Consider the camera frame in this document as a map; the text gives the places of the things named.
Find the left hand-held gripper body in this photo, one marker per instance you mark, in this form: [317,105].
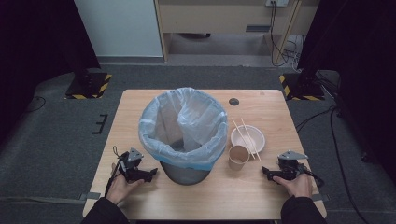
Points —
[132,161]

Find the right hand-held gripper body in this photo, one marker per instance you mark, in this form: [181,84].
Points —
[289,168]

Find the grey trash bin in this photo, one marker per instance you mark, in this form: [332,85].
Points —
[185,175]

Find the brown paper cup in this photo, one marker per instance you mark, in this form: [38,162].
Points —
[238,158]

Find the white disposable bowl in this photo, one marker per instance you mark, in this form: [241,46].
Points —
[257,137]

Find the wooden chopstick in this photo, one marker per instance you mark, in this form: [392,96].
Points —
[243,138]
[250,140]

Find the trash bin with blue bag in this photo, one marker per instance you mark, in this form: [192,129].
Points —
[199,121]

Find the person's right hand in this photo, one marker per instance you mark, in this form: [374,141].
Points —
[299,186]

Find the person's left hand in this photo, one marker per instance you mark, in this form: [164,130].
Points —
[120,188]

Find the grey tape strip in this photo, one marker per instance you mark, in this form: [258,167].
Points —
[322,197]
[91,196]

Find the dark round table grommet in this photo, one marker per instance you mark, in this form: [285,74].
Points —
[233,101]

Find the black striped stand base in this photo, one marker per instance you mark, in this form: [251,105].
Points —
[88,87]
[303,88]

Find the white partition panel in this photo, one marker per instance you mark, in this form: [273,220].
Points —
[118,28]

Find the black curtain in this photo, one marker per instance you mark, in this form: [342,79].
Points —
[37,46]
[358,46]

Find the light wooden desk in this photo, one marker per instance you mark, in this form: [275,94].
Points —
[211,18]

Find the white power outlet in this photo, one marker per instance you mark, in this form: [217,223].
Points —
[277,2]

